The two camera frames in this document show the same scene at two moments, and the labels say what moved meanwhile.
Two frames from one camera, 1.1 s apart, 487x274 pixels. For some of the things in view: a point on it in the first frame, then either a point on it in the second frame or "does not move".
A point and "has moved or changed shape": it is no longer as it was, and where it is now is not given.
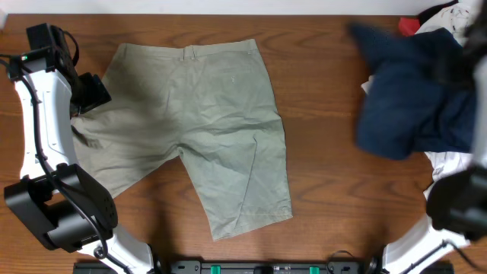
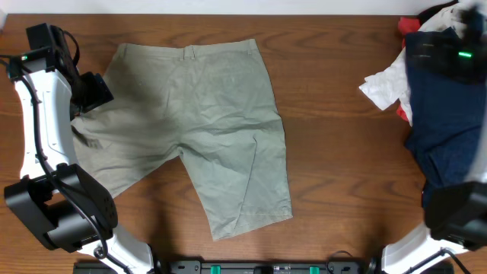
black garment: (430, 12) does not move
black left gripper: (93, 93) does not move
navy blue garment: (418, 94) has moved or changed shape
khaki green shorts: (213, 103) does not move
